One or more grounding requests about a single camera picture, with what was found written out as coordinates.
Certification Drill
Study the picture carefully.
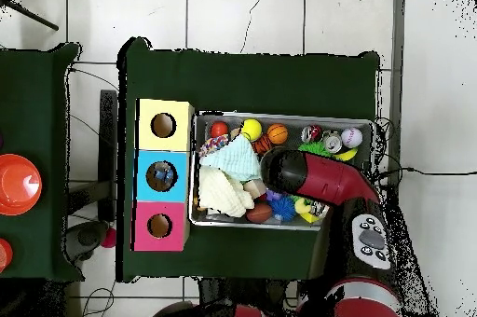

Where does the mint green waffle cloth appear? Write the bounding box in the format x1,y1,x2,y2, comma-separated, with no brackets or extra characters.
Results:
198,133,262,182

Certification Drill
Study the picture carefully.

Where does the colourful knotted rope toy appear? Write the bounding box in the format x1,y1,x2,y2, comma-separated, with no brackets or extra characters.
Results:
198,134,230,158

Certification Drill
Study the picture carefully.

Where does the cream waffle cloth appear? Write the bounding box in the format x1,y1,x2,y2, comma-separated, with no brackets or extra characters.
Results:
197,165,257,218

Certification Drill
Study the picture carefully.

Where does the wooden box with three holes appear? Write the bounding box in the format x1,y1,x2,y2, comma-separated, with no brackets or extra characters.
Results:
129,98,197,253

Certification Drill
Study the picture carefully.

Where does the smooth yellow ball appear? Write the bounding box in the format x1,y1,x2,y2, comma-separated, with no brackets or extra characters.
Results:
240,118,264,143

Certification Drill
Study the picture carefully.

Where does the red-orange ball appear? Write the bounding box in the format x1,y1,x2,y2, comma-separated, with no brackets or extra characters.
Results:
210,121,229,139

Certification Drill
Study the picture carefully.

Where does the small orange basketball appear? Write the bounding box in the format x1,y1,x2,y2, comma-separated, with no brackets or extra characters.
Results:
266,123,289,145

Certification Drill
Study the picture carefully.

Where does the green spiky toy with eyes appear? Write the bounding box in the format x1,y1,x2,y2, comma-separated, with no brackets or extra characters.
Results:
297,141,333,158

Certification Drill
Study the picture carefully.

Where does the silver drink can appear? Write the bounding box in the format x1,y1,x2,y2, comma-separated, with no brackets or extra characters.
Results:
321,131,344,155

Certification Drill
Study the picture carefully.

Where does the white baseball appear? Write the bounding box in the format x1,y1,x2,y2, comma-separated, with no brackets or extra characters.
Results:
340,127,363,149

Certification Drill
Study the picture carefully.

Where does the grey device with red knob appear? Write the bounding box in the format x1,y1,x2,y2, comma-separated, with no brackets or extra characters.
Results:
61,219,117,263

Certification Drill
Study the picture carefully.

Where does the orange plastic bowl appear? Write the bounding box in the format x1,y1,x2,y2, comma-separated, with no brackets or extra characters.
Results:
0,153,43,216

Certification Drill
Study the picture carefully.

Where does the black rod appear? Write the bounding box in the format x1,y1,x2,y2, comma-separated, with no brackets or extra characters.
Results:
0,0,60,32

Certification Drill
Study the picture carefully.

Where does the orange plastic cup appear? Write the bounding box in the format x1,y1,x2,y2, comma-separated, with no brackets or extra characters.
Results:
0,237,14,274

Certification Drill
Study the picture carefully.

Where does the silver wire mesh bin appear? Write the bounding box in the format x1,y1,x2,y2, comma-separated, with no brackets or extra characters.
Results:
189,109,376,231

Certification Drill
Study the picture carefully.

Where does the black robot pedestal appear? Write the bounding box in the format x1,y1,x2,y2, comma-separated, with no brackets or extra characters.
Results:
198,277,286,310

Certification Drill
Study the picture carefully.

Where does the thin black cable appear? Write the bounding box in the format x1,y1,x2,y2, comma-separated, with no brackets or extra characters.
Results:
239,0,270,55

